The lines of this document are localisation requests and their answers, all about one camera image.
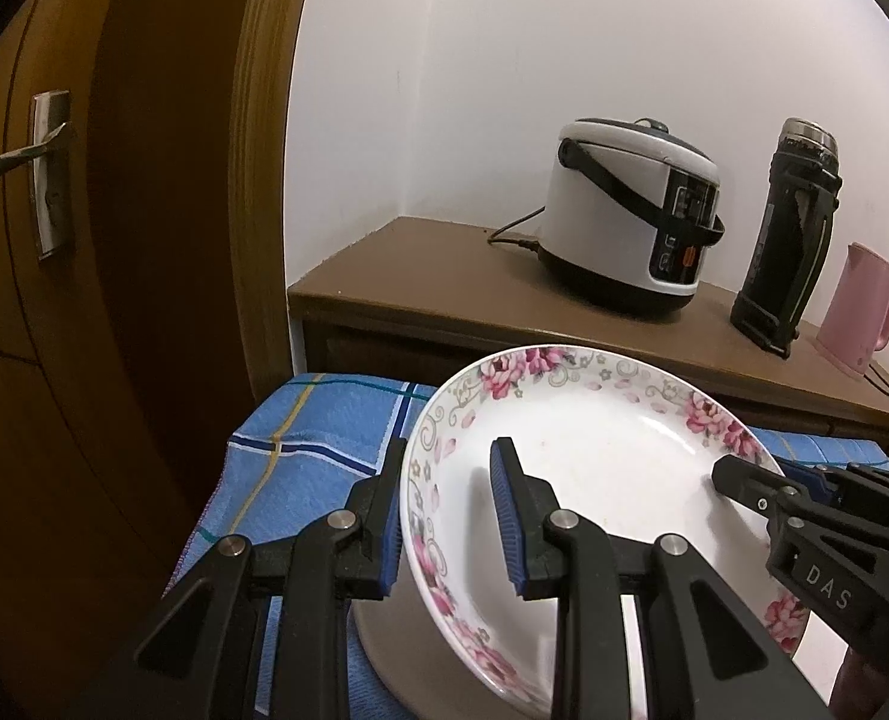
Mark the pink electric kettle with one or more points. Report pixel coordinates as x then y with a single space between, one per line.
857 307

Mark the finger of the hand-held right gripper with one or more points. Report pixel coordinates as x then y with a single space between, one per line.
812 476
748 484

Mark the brown wooden cabinet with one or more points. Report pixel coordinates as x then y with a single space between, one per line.
429 270

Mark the blue checked cloth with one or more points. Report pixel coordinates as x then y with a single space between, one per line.
317 420

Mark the plain wooden door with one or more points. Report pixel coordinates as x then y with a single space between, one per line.
114 352

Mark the wooden door frame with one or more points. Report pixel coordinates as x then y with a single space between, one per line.
264 165

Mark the floral white plate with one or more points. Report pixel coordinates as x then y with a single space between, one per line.
617 450

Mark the white black rice cooker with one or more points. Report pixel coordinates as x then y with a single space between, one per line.
609 217

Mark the person's right hand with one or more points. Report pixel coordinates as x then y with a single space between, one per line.
861 686

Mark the black thermos flask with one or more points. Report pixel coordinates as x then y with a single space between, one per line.
786 255

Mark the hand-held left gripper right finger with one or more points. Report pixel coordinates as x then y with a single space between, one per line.
506 517

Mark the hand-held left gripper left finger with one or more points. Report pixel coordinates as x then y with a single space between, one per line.
390 532

